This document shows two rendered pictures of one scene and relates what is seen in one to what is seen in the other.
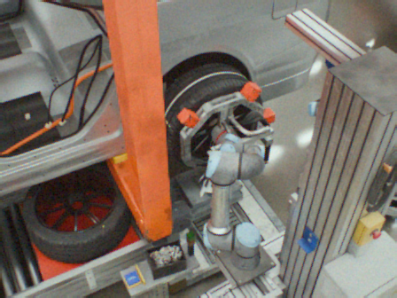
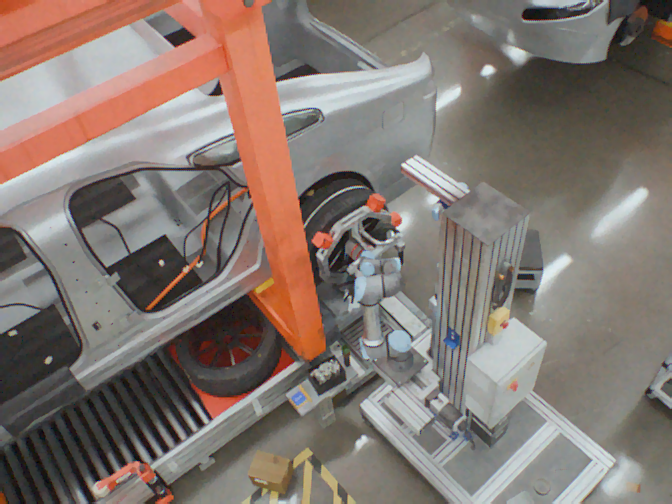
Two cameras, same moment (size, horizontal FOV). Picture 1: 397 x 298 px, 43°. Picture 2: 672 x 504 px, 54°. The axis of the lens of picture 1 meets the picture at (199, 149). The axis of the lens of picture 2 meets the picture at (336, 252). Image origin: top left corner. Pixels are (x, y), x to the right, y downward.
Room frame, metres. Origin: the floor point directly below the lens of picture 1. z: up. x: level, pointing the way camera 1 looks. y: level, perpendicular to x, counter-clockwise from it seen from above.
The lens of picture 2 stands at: (-0.46, 0.15, 4.00)
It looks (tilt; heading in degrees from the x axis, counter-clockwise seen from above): 51 degrees down; 356
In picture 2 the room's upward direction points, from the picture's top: 8 degrees counter-clockwise
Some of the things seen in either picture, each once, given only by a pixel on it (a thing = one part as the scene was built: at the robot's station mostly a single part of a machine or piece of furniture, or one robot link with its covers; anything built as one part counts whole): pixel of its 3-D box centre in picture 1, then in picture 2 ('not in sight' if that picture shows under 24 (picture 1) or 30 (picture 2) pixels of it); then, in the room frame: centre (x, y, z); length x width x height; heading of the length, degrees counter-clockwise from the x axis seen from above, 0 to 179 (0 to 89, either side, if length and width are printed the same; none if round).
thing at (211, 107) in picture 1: (222, 134); (355, 246); (2.14, -0.14, 0.85); 0.54 x 0.07 x 0.54; 117
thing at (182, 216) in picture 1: (167, 207); (313, 324); (2.02, 0.21, 0.26); 0.42 x 0.18 x 0.35; 27
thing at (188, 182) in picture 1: (208, 171); (345, 280); (2.29, -0.06, 0.32); 0.40 x 0.30 x 0.28; 117
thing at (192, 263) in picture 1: (159, 269); (322, 385); (1.45, 0.23, 0.44); 0.43 x 0.17 x 0.03; 117
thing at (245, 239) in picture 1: (245, 239); (398, 344); (1.30, -0.22, 0.98); 0.13 x 0.12 x 0.14; 83
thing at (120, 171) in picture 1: (130, 170); (274, 297); (1.98, 0.42, 0.69); 0.52 x 0.17 x 0.35; 27
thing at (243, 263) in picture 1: (245, 252); (400, 355); (1.30, -0.23, 0.87); 0.15 x 0.15 x 0.10
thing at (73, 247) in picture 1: (79, 209); (229, 343); (1.91, 0.78, 0.39); 0.66 x 0.66 x 0.24
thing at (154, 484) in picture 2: not in sight; (154, 482); (1.11, 1.29, 0.30); 0.09 x 0.05 x 0.50; 117
